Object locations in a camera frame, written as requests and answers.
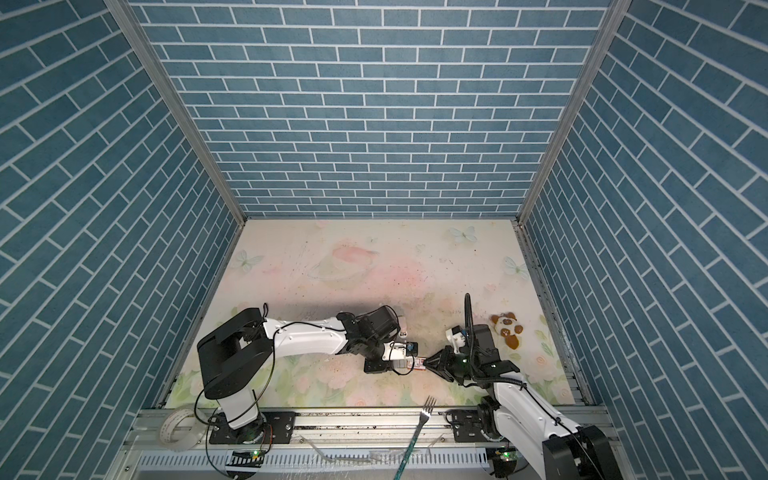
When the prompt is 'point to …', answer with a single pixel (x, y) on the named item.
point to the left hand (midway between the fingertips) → (392, 362)
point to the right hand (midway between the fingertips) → (423, 361)
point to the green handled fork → (426, 413)
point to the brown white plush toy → (506, 327)
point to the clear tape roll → (182, 429)
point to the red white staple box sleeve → (417, 364)
